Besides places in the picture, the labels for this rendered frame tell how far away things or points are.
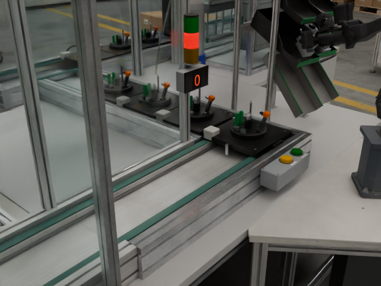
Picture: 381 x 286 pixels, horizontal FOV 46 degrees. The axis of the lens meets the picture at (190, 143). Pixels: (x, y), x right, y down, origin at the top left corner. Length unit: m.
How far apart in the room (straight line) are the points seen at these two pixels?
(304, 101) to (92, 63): 1.22
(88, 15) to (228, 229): 0.80
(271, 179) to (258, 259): 0.26
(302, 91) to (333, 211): 0.60
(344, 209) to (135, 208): 0.66
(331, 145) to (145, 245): 1.03
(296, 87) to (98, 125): 1.19
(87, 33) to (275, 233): 0.84
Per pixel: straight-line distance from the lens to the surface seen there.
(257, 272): 1.49
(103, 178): 0.91
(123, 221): 1.31
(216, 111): 1.88
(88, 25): 0.80
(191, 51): 1.49
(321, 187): 1.62
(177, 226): 1.22
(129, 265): 1.16
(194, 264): 1.24
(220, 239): 1.33
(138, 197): 1.41
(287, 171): 1.50
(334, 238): 1.40
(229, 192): 1.37
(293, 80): 1.91
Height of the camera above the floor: 1.68
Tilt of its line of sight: 26 degrees down
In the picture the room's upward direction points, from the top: straight up
